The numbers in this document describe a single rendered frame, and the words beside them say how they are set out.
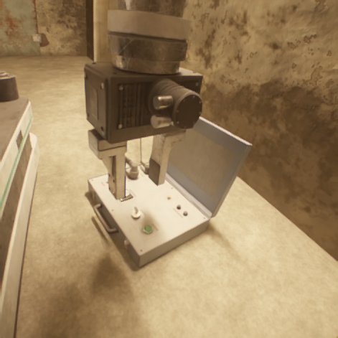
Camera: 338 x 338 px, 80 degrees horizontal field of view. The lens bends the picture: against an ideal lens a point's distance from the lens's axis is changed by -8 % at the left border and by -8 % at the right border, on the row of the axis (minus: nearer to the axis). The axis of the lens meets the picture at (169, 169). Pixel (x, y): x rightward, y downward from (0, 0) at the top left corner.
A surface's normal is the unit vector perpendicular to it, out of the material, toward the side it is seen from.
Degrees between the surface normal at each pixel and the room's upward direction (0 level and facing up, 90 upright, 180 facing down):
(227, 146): 75
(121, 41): 90
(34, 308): 0
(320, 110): 90
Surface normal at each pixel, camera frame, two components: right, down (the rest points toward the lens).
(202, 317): 0.13, -0.82
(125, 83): 0.59, 0.51
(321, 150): -0.87, 0.17
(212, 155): -0.73, 0.03
